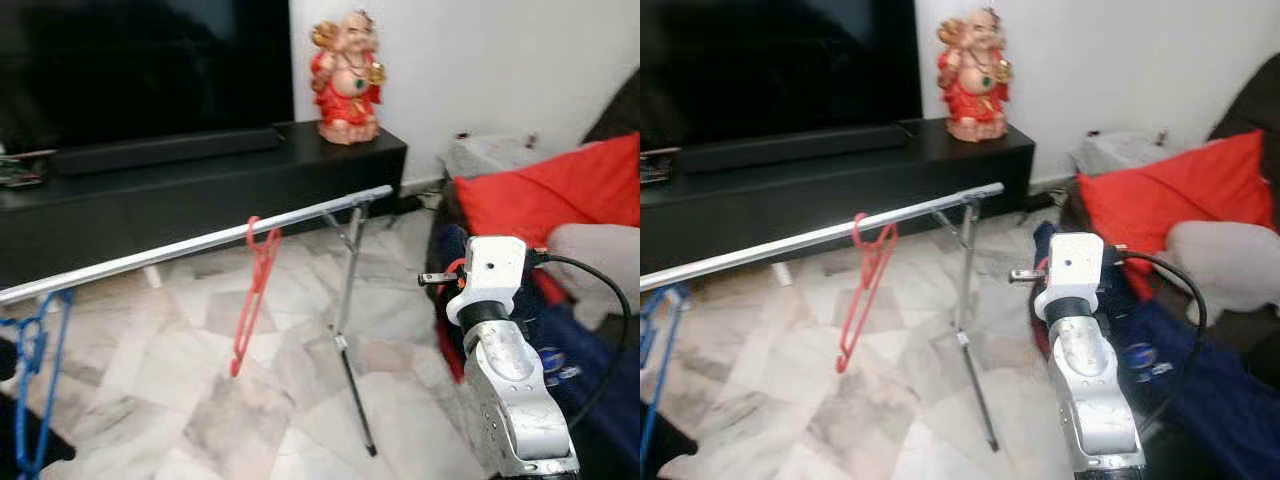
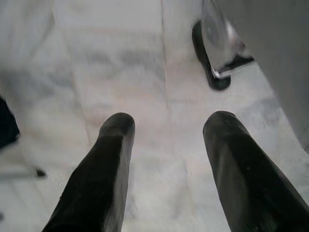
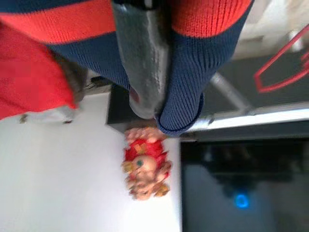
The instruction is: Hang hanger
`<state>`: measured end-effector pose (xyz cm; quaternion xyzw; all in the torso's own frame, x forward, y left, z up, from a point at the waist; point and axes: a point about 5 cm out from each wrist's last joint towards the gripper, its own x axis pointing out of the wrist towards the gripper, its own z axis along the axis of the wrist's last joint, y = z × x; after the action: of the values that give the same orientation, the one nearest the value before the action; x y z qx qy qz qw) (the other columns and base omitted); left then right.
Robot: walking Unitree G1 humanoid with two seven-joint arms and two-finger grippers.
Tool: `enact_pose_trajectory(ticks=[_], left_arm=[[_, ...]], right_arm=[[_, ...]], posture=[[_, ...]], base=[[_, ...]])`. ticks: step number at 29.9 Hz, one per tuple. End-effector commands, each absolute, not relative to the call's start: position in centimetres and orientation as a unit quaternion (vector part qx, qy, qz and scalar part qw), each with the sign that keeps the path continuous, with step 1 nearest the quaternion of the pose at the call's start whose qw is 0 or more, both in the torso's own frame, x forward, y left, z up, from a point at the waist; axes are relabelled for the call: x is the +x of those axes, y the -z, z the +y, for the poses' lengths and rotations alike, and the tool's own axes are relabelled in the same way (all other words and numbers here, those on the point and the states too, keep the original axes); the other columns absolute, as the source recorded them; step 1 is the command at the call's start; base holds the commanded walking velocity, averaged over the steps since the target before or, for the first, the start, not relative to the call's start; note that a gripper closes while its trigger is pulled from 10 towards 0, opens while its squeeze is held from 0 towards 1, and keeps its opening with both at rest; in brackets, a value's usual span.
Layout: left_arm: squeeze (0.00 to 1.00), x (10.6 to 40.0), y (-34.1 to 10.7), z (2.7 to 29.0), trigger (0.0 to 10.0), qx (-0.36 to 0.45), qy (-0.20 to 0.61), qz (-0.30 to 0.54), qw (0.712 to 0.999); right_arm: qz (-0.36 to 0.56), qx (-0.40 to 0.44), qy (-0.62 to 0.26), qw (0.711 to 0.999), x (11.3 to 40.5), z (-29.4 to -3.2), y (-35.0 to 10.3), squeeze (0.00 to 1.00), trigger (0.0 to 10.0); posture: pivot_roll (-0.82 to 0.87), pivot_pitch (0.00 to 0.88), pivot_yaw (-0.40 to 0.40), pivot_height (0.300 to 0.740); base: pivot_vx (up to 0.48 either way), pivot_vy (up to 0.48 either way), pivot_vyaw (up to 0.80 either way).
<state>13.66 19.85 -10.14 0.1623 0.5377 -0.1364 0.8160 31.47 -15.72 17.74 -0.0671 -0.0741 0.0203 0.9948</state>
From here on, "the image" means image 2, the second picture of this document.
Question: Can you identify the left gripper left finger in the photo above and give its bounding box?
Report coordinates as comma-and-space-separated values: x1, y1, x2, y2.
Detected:
42, 112, 136, 232

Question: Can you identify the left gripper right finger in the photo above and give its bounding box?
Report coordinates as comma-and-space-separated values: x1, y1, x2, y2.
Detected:
202, 110, 309, 232

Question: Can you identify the silver clothes rack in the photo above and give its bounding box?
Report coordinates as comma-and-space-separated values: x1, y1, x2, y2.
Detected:
0, 169, 46, 181

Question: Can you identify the black shirt green print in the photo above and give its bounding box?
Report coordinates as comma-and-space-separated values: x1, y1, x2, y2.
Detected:
0, 96, 20, 149

